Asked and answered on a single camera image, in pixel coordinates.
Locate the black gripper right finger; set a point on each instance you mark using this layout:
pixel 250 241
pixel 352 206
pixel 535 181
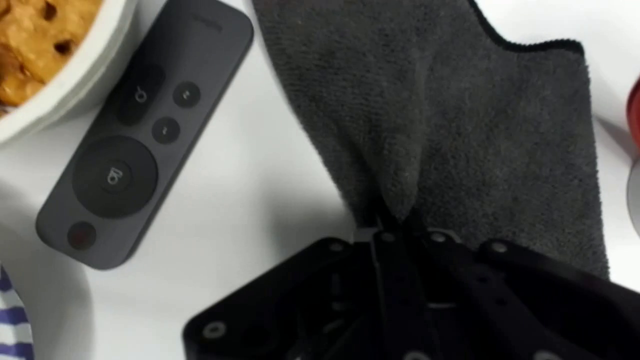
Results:
pixel 521 307

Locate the black towel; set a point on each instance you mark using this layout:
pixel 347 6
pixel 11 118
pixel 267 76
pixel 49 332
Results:
pixel 452 121

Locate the white bowl of pretzel crackers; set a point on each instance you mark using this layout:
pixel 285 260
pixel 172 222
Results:
pixel 60 60

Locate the grey remote control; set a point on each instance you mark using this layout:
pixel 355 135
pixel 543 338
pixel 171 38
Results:
pixel 141 141

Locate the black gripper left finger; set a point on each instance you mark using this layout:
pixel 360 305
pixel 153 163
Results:
pixel 313 300

